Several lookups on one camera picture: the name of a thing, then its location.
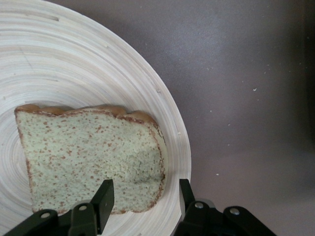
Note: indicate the round wooden plate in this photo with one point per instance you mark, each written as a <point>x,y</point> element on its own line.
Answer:
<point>73,61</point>

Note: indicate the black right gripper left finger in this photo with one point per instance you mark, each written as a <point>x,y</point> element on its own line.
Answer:
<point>103,201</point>

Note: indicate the slice of white bread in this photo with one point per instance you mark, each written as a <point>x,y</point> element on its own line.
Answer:
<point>86,152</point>

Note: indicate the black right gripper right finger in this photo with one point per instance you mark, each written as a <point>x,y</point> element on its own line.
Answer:
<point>204,221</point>

